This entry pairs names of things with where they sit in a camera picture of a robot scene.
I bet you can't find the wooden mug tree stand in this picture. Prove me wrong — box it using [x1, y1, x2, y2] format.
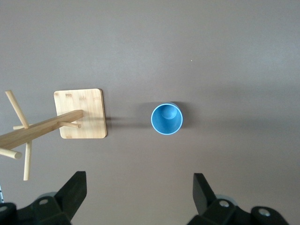
[0, 88, 108, 181]

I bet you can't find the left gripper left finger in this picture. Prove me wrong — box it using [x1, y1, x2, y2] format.
[0, 171, 88, 225]

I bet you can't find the light blue plastic cup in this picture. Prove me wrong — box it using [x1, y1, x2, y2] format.
[150, 102, 184, 136]

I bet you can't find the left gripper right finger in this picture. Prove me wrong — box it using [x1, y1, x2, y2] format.
[187, 172, 289, 225]

